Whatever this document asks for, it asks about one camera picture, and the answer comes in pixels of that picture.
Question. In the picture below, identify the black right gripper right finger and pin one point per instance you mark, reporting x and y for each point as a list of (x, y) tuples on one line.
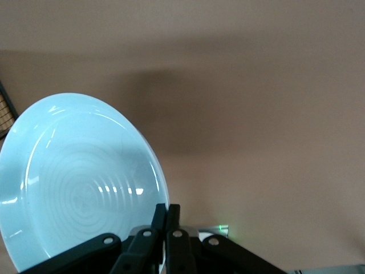
[(179, 254)]

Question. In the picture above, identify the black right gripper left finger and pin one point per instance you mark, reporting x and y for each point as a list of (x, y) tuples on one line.
[(134, 251)]

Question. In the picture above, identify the light blue round plate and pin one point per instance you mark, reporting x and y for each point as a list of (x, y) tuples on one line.
[(85, 171)]

